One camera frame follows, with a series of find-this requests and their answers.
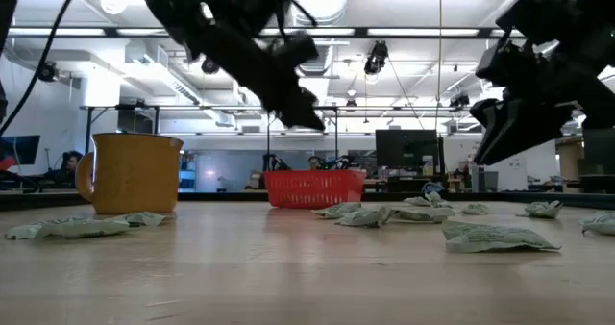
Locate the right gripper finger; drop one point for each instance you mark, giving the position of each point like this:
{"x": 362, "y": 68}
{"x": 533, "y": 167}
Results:
{"x": 486, "y": 111}
{"x": 523, "y": 128}

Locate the dark large monitor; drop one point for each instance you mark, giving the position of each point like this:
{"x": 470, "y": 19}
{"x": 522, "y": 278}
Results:
{"x": 599, "y": 152}

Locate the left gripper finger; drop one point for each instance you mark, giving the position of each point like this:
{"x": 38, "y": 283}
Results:
{"x": 314, "y": 105}
{"x": 302, "y": 113}

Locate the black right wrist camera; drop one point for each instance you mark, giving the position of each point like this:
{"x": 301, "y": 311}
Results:
{"x": 492, "y": 65}

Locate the black ceiling camera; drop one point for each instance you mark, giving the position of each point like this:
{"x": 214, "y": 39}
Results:
{"x": 376, "y": 56}
{"x": 47, "y": 71}
{"x": 460, "y": 101}
{"x": 210, "y": 67}

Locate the black overhead frame bar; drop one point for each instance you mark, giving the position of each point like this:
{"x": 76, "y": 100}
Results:
{"x": 360, "y": 32}

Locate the silver ceiling duct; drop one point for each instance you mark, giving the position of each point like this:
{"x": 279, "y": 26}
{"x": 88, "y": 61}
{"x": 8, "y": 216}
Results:
{"x": 331, "y": 3}

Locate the dark blue screen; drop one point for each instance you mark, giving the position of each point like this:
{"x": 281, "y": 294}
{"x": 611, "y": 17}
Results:
{"x": 26, "y": 144}

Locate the yellow ceramic mug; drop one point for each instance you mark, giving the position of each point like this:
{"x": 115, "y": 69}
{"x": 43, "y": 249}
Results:
{"x": 134, "y": 171}

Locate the black metal stand frame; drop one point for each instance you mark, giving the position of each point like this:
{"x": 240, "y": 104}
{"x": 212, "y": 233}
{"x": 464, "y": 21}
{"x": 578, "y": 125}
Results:
{"x": 336, "y": 137}

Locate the green white sweetener packet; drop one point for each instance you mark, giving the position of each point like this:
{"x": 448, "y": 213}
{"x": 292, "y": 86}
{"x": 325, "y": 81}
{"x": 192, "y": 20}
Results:
{"x": 600, "y": 224}
{"x": 336, "y": 210}
{"x": 423, "y": 214}
{"x": 24, "y": 232}
{"x": 436, "y": 198}
{"x": 475, "y": 209}
{"x": 81, "y": 228}
{"x": 362, "y": 217}
{"x": 141, "y": 218}
{"x": 417, "y": 201}
{"x": 543, "y": 209}
{"x": 490, "y": 238}

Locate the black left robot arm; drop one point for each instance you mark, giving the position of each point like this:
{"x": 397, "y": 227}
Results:
{"x": 163, "y": 3}

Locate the wooden cabinet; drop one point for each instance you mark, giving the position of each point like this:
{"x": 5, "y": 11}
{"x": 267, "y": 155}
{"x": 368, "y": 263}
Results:
{"x": 571, "y": 164}

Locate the black metal table frame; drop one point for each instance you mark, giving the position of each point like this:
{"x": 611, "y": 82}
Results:
{"x": 130, "y": 107}

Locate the grey bin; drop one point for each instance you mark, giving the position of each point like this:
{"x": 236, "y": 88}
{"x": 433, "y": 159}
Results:
{"x": 491, "y": 182}

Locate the black table edge rail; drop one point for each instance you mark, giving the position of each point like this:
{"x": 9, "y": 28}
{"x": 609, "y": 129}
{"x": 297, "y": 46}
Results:
{"x": 226, "y": 196}

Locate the person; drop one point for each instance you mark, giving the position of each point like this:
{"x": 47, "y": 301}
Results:
{"x": 314, "y": 163}
{"x": 73, "y": 160}

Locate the white pillar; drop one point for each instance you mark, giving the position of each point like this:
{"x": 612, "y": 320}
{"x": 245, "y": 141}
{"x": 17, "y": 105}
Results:
{"x": 511, "y": 171}

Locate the blue rounded object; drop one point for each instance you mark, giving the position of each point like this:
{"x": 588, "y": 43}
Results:
{"x": 434, "y": 187}

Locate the red object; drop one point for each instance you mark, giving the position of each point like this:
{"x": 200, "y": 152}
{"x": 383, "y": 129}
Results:
{"x": 6, "y": 164}

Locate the black computer monitor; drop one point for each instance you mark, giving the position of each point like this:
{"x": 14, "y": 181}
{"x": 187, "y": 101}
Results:
{"x": 406, "y": 147}

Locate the red plastic basket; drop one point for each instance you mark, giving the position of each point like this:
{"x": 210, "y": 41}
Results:
{"x": 312, "y": 188}

